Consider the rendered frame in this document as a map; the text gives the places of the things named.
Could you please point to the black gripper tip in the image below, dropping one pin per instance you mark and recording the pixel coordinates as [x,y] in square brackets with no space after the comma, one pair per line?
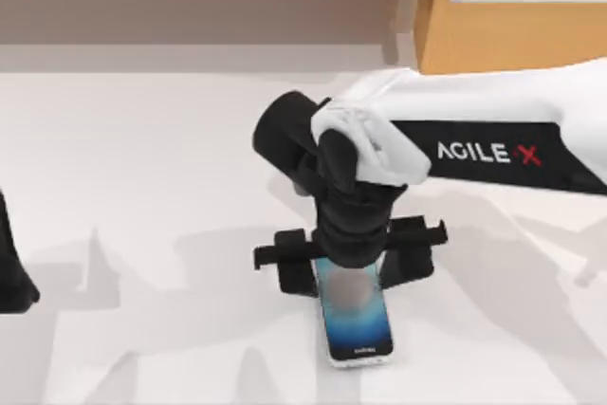
[14,277]

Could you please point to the wooden cupboard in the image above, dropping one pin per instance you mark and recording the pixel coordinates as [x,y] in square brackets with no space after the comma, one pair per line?
[512,40]

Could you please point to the black smartphone with blue screen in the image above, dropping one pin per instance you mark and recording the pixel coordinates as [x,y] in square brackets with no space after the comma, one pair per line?
[355,319]

